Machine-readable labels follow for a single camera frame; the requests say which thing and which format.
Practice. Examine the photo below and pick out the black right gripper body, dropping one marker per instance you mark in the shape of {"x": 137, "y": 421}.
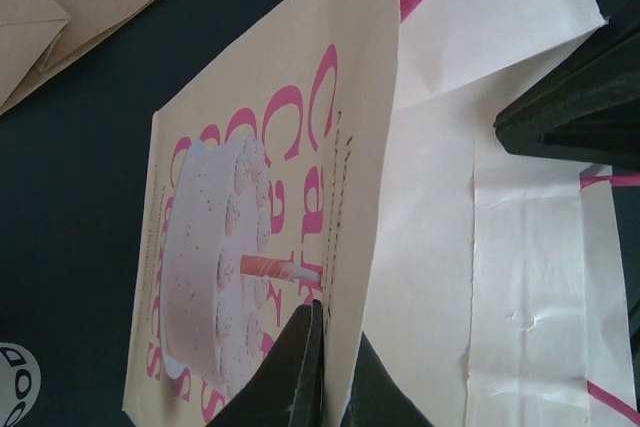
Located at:
{"x": 587, "y": 108}

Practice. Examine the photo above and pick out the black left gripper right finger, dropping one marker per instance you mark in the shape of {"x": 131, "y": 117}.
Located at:
{"x": 375, "y": 399}

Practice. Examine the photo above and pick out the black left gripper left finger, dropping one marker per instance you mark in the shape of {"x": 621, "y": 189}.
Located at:
{"x": 286, "y": 390}

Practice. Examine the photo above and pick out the black cup lid stack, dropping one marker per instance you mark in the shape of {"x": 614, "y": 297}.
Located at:
{"x": 20, "y": 383}

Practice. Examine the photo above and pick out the cake print paper bag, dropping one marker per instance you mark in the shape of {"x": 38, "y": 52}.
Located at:
{"x": 343, "y": 151}

